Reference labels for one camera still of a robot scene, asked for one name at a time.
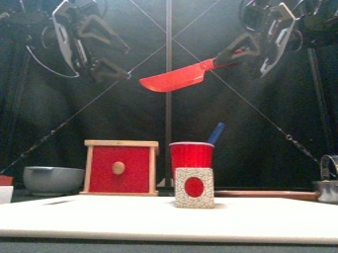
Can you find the grey bowl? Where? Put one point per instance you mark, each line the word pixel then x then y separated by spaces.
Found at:
pixel 52 179

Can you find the wooden box with red drawer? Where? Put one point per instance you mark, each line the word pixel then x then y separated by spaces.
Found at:
pixel 119 168

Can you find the grey vertical frame post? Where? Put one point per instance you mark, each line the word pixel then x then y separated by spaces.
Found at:
pixel 168 99

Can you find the speckled toy sushi red centre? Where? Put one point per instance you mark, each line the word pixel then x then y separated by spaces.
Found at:
pixel 194 187

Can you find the red and white block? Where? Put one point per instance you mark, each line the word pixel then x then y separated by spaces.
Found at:
pixel 5 189

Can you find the blue stick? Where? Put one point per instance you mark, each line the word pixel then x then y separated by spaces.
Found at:
pixel 215 133

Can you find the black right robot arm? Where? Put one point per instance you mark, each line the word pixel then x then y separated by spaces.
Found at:
pixel 321 23

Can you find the red plastic toy knife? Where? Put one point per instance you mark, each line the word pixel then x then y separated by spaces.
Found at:
pixel 180 77

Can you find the black dark side frame post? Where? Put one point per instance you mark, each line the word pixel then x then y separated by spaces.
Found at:
pixel 319 99

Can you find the red plastic cup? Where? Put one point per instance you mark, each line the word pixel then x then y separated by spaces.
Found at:
pixel 191 155

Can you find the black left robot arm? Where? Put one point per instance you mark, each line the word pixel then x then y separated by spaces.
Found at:
pixel 13 23

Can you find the white cutting board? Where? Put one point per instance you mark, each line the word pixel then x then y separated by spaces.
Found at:
pixel 167 219

